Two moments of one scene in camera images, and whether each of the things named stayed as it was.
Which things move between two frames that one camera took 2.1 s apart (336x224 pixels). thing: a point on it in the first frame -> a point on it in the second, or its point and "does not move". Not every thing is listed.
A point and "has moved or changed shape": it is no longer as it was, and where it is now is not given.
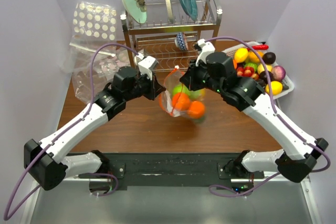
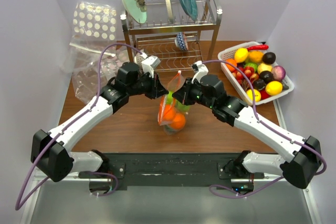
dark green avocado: x=199 y=120 -> x=170 y=130
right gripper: x=189 y=78 -> x=183 y=94
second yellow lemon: x=240 y=55 does not move
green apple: x=180 y=87 has moved or changed shape
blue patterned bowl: x=181 y=41 does not move
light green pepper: x=196 y=94 has moved or changed shape
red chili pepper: x=259 y=47 does not move
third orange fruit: x=253 y=57 does not move
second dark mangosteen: x=263 y=77 does not move
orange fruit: x=180 y=101 has moved or changed shape
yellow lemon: x=276 y=87 does not move
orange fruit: x=196 y=109 -> x=178 y=121
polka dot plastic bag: x=95 y=24 does not move
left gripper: x=155 y=88 does not move
